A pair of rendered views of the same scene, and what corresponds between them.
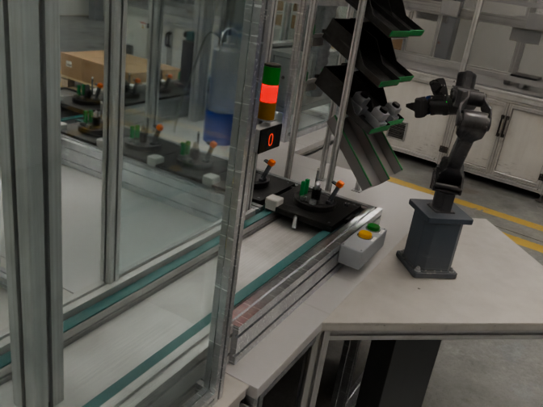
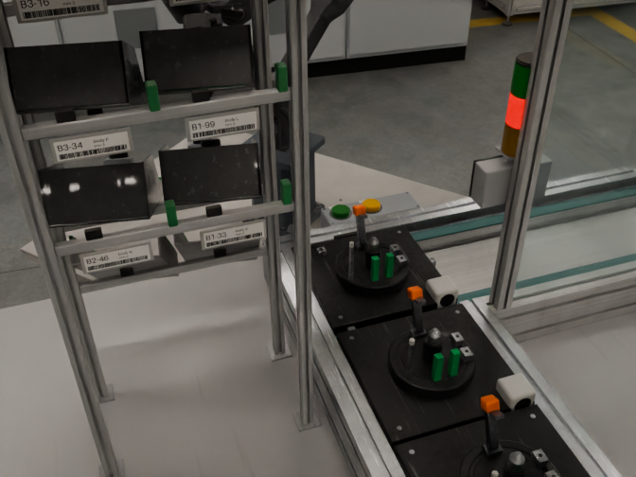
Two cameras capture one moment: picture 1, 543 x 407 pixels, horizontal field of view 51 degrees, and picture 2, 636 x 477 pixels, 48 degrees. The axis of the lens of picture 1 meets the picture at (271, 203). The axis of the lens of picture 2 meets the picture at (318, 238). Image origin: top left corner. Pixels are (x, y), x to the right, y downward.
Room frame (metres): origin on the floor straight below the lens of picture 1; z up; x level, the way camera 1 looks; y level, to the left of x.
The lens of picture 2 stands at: (2.55, 0.53, 1.84)
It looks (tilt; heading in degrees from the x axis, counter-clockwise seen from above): 37 degrees down; 225
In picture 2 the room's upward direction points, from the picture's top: 1 degrees counter-clockwise
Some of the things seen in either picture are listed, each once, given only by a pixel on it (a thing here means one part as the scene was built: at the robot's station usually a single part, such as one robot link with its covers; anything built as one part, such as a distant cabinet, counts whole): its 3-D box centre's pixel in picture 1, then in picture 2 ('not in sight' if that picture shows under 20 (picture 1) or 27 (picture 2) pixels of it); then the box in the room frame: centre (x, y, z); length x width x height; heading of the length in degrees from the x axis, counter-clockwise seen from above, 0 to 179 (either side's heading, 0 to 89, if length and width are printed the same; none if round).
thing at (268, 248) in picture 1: (258, 248); (512, 271); (1.47, 0.02, 0.91); 0.84 x 0.28 x 0.10; 153
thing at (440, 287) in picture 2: (274, 203); (441, 292); (1.68, -0.01, 0.97); 0.05 x 0.05 x 0.04; 63
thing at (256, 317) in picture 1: (316, 265); (461, 223); (1.41, -0.15, 0.91); 0.89 x 0.06 x 0.11; 153
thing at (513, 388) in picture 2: (250, 169); (432, 346); (1.84, 0.09, 1.01); 0.24 x 0.24 x 0.13; 63
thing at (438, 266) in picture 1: (432, 238); (282, 181); (1.61, -0.51, 0.96); 0.15 x 0.15 x 0.20; 14
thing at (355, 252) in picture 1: (363, 245); (370, 219); (1.55, -0.29, 0.93); 0.21 x 0.07 x 0.06; 153
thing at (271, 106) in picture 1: (266, 109); (519, 136); (1.61, 0.05, 1.28); 0.05 x 0.05 x 0.05
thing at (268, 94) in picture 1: (268, 92); (523, 108); (1.61, 0.05, 1.33); 0.05 x 0.05 x 0.05
